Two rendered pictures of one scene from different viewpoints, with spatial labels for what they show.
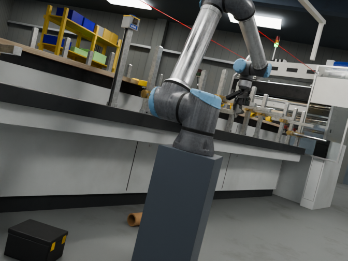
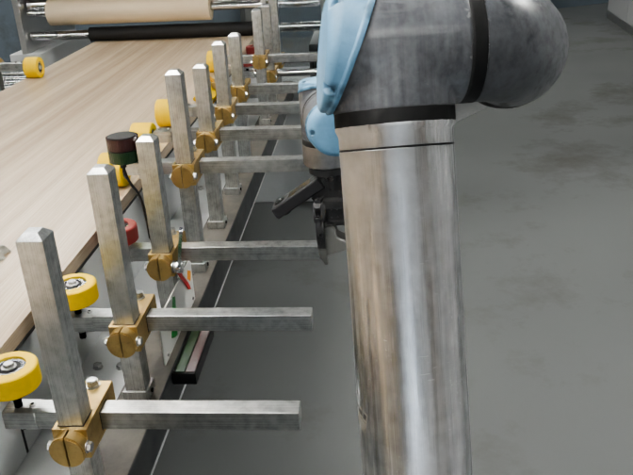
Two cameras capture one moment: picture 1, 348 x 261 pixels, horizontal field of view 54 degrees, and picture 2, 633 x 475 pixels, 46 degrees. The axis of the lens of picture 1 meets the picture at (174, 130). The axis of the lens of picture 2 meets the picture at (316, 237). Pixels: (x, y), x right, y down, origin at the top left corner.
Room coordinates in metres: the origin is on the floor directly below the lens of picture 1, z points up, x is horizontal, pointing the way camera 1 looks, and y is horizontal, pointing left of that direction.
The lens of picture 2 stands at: (1.25, 0.43, 1.49)
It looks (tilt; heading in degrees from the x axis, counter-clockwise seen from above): 25 degrees down; 323
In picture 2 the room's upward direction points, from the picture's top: 3 degrees counter-clockwise
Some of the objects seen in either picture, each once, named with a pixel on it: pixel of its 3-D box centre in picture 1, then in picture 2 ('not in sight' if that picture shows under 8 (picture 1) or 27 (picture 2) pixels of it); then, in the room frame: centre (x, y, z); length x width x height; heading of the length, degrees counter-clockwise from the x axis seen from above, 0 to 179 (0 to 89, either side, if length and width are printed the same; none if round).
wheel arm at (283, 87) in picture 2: (276, 116); (281, 88); (3.21, -0.91, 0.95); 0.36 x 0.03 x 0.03; 49
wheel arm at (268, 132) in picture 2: (243, 105); (235, 132); (2.88, -0.53, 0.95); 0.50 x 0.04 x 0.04; 49
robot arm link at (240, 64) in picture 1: (243, 67); (337, 122); (2.23, -0.34, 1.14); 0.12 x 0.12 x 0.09; 58
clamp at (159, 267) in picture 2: not in sight; (166, 254); (2.54, -0.13, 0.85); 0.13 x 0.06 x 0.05; 139
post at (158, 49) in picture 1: (150, 83); (68, 388); (2.15, 0.21, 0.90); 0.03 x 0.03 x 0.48; 49
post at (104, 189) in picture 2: not in sight; (123, 301); (2.33, 0.04, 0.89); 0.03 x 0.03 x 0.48; 49
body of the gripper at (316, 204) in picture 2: (243, 96); (332, 193); (2.32, -0.40, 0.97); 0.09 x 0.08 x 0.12; 48
